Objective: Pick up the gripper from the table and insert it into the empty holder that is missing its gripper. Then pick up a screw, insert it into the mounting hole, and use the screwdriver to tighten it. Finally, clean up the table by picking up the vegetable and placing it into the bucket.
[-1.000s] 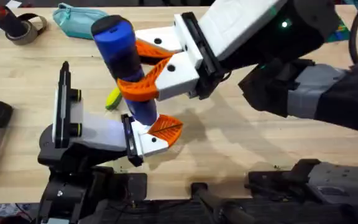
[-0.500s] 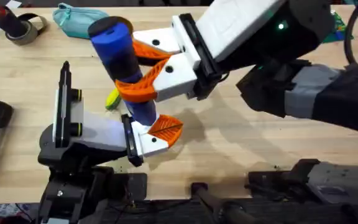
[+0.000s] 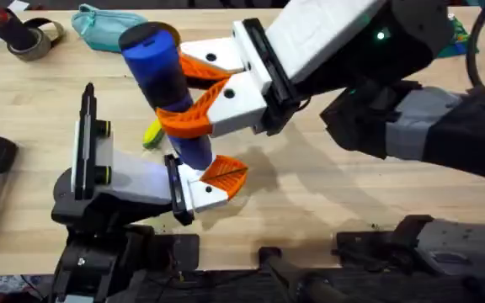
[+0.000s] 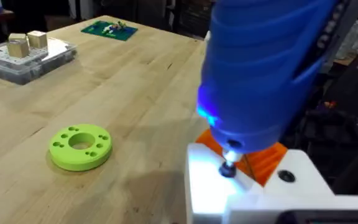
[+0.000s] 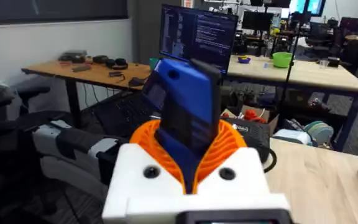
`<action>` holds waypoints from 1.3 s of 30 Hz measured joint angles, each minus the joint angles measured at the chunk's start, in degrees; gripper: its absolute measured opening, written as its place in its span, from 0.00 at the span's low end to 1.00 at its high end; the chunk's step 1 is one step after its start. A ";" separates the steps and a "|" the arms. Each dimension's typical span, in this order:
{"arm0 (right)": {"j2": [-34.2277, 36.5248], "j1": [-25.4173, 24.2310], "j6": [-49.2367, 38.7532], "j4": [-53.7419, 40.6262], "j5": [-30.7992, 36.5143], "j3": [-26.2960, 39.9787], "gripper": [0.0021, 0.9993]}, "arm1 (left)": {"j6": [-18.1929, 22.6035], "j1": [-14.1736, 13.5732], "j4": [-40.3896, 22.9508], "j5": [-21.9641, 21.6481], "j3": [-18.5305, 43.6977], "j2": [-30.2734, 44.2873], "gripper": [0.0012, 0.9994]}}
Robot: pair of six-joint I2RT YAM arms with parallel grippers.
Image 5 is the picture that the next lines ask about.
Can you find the right gripper white and orange right finger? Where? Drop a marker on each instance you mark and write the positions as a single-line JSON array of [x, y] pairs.
[[241, 174]]

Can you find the right gripper white and orange left finger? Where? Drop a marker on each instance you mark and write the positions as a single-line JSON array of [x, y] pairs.
[[135, 174]]

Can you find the blue electric screwdriver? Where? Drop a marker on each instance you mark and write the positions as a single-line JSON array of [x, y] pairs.
[[191, 99]]

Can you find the black soft case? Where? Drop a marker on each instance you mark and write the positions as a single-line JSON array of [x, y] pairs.
[[253, 133]]

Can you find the black laptop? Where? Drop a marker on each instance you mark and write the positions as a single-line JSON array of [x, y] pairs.
[[123, 115]]

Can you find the cardboard box with red toy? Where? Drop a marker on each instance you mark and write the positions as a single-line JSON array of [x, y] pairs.
[[256, 115]]

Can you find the pale blue box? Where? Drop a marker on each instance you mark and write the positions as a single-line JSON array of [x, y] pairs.
[[292, 137]]

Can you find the stack of teal plates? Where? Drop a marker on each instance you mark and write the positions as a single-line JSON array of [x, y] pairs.
[[320, 132]]

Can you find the wooden desk with black legs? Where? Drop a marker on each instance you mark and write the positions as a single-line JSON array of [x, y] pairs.
[[98, 73]]

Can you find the teal cup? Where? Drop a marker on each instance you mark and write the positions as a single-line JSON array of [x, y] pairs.
[[153, 63]]

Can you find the black headphones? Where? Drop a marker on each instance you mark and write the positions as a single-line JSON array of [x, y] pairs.
[[117, 63]]

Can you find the purple bowl with yellow toy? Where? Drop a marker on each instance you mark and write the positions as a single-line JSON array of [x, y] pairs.
[[244, 59]]

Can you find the long wooden table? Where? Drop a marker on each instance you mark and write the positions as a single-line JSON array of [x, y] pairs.
[[309, 74]]

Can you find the green bowl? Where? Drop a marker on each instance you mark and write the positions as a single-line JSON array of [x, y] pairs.
[[282, 59]]

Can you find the black tripod stand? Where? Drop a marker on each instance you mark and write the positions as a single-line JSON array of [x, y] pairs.
[[291, 62]]

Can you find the clear glass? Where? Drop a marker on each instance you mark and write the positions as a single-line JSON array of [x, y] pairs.
[[324, 63]]

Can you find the black office chair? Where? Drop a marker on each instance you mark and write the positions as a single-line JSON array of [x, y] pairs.
[[2, 124]]

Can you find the computer monitor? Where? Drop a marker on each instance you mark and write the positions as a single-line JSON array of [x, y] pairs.
[[197, 31]]

